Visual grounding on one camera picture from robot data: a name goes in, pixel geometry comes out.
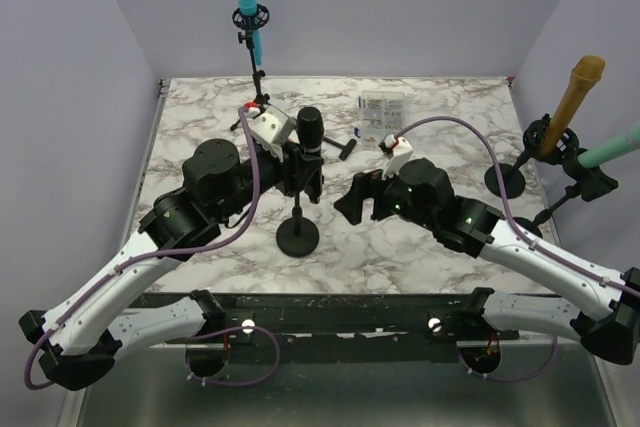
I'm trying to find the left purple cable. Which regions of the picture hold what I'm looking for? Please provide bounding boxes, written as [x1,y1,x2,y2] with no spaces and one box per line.
[23,106,281,392]

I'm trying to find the clear plastic screw box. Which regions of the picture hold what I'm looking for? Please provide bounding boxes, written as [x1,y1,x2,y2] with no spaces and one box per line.
[355,91,406,150]

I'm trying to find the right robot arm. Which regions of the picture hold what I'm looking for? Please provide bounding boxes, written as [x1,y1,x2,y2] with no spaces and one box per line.
[334,159,639,365]

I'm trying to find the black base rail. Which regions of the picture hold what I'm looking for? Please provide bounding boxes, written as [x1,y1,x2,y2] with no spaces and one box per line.
[102,289,581,366]

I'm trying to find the gold microphone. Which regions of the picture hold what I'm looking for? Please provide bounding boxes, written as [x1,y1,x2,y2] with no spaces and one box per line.
[538,55,606,156]

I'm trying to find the green microphone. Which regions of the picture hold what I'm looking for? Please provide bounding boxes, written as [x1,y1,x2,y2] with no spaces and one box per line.
[577,123,640,169]

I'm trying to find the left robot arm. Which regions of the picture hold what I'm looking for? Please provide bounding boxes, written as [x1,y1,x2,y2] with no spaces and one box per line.
[19,139,324,391]

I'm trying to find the black round-base shock-mount stand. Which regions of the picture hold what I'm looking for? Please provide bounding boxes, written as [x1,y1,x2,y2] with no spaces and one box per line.
[484,114,579,199]

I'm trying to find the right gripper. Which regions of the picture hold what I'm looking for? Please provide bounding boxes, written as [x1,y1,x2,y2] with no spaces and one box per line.
[334,158,437,231]

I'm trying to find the black tripod shock-mount stand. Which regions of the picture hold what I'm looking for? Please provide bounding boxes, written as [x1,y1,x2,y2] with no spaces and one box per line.
[232,0,271,109]

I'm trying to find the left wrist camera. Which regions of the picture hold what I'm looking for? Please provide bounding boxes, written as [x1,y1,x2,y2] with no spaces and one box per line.
[245,103,296,162]

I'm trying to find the blue toy microphone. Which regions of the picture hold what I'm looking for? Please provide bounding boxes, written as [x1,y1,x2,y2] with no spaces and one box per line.
[236,0,266,67]

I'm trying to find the black clip stand right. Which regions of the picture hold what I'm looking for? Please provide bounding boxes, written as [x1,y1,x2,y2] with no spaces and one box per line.
[514,148,619,238]

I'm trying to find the black T-handle tool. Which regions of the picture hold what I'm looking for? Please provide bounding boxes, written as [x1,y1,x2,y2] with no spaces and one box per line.
[323,136,357,161]

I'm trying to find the black microphone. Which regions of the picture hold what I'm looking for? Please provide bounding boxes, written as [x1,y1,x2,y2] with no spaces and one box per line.
[296,106,324,159]

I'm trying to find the black clip microphone stand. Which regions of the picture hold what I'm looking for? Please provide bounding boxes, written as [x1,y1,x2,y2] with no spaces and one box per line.
[276,193,320,258]

